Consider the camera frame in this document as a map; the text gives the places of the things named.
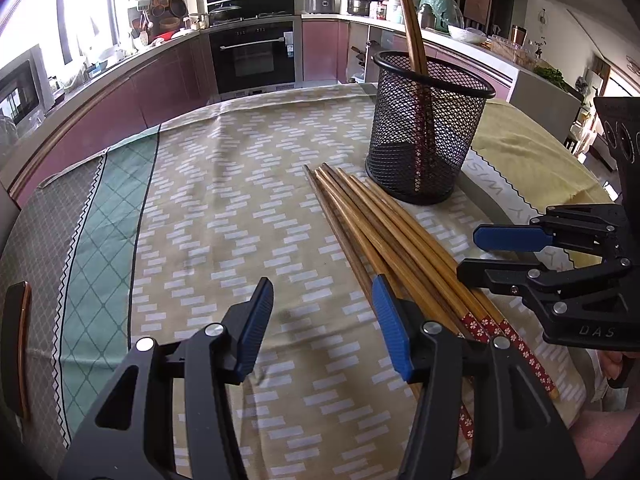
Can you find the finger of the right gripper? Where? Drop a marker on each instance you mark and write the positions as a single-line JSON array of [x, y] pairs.
[[507, 278], [511, 238]]

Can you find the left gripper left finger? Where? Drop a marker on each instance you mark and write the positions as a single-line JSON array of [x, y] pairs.
[[128, 434]]

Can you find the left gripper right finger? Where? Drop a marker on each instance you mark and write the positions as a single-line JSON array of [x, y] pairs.
[[518, 433]]

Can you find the dark wooden chopstick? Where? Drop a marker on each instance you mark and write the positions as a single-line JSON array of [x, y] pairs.
[[419, 66]]

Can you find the wooden chopstick red end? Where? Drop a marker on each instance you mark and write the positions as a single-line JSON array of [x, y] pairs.
[[429, 187]]

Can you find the pink sleeve forearm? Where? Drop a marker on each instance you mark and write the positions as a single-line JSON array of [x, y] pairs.
[[598, 435]]

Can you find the pink kitchen cabinets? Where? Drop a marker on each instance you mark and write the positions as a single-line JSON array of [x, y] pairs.
[[178, 76]]

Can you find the right hand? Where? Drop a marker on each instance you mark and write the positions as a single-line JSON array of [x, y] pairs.
[[611, 362]]

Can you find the black mesh utensil holder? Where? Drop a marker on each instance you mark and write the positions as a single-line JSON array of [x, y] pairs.
[[459, 98]]

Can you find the patterned beige green tablecloth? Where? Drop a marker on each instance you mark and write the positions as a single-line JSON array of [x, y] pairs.
[[159, 235]]

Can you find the brown wooden chair back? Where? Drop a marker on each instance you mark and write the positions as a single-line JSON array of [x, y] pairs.
[[14, 327]]

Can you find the white bowl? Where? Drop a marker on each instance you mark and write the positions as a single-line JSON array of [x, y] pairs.
[[467, 35]]

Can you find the teal food cover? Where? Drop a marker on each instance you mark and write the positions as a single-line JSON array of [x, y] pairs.
[[440, 14]]

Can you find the built-in black oven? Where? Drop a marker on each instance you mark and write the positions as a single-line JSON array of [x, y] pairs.
[[261, 52]]

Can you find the black wok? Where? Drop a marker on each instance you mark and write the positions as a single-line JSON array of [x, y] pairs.
[[225, 12]]

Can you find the silver microwave oven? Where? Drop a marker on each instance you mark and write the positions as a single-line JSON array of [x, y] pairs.
[[26, 95]]

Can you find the black camera box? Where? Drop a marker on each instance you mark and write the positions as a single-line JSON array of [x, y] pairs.
[[620, 121]]

